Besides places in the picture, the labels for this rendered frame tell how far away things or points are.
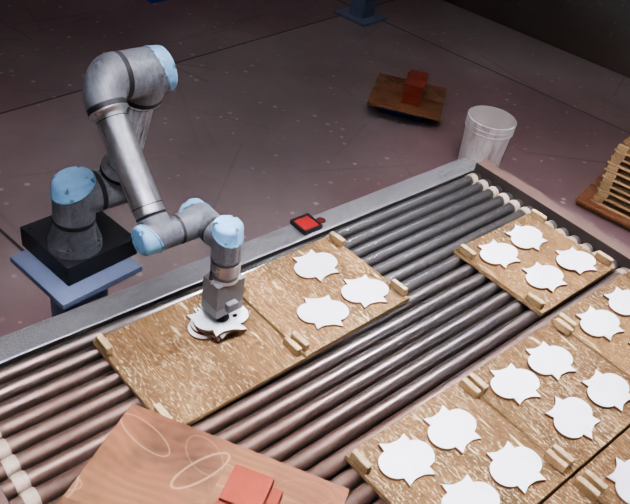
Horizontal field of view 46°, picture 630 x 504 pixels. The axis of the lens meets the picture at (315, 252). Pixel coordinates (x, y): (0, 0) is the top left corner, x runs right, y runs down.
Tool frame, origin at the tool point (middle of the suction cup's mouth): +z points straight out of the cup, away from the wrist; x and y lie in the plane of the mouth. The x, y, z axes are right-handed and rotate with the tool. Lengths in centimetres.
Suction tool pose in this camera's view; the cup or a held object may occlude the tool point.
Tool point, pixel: (220, 319)
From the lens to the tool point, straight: 195.5
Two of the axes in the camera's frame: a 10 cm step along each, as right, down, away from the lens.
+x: -6.6, -5.4, 5.2
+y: 7.3, -3.4, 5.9
